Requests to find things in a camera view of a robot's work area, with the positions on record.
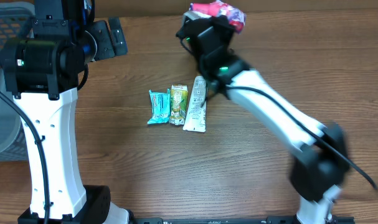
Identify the green yellow drink carton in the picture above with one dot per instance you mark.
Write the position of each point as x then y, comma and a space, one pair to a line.
179, 97

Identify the white cream tube gold cap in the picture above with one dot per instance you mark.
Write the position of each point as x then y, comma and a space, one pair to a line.
196, 112

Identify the white barcode scanner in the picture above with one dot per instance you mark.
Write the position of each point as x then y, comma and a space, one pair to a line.
193, 15

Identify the grey plastic mesh basket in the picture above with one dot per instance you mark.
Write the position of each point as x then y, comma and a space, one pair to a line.
13, 20

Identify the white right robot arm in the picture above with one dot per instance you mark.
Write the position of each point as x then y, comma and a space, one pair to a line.
320, 158

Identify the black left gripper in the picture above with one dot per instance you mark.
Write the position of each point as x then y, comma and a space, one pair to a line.
109, 48

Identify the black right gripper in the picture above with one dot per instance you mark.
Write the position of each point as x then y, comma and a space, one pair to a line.
225, 28

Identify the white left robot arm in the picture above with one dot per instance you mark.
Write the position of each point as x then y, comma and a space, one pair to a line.
44, 70

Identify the black mounting rail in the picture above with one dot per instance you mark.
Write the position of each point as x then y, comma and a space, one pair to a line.
223, 220

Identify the teal snack bar wrapper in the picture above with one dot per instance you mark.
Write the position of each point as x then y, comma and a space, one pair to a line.
160, 107

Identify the purple sanitary pad pack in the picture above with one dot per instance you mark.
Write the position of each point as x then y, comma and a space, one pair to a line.
218, 8

